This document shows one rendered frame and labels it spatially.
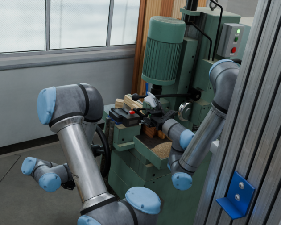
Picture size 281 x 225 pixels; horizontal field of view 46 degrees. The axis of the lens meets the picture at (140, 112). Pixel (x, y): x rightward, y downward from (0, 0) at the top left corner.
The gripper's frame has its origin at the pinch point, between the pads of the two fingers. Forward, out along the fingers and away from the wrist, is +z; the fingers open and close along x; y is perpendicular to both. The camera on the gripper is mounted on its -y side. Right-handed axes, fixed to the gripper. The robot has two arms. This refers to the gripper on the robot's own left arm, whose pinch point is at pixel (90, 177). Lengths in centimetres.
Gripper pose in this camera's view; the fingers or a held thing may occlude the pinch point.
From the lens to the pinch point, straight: 166.6
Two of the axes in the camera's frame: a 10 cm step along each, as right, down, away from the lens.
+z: 6.3, 3.3, 7.1
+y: -5.3, 8.5, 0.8
